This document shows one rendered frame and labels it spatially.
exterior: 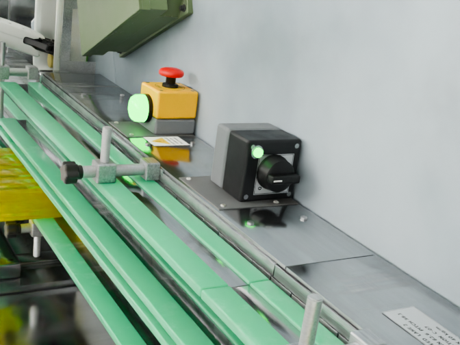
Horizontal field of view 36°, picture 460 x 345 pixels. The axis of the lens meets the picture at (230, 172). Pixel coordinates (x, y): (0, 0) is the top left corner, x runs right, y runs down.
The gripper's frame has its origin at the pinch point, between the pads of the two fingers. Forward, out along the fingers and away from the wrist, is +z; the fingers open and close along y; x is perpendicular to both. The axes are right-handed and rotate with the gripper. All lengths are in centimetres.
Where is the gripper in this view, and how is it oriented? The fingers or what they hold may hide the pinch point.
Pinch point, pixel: (61, 50)
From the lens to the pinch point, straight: 163.4
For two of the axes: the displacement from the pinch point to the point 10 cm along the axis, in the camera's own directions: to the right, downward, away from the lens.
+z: 8.1, 2.2, 5.4
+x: 3.5, -9.3, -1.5
